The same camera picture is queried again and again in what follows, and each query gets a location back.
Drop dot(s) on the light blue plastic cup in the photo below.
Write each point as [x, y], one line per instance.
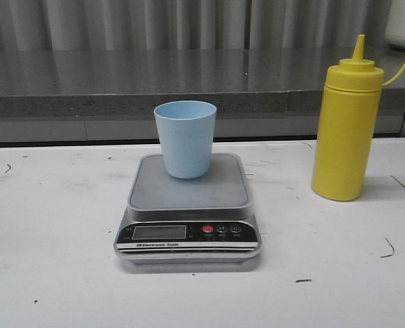
[186, 130]

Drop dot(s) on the yellow squeeze bottle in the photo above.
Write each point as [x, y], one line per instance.
[348, 113]

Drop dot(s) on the silver electronic kitchen scale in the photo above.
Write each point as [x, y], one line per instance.
[177, 225]

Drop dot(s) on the grey steel counter shelf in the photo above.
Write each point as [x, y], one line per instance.
[107, 97]

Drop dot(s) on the white container in background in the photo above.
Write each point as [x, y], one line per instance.
[395, 29]

